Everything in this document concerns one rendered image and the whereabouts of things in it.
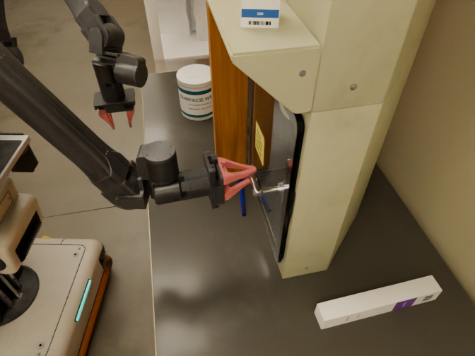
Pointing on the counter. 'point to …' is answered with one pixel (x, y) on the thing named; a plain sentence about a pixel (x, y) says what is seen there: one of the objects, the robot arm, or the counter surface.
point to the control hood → (272, 54)
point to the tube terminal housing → (347, 116)
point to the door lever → (261, 186)
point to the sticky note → (259, 143)
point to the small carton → (260, 13)
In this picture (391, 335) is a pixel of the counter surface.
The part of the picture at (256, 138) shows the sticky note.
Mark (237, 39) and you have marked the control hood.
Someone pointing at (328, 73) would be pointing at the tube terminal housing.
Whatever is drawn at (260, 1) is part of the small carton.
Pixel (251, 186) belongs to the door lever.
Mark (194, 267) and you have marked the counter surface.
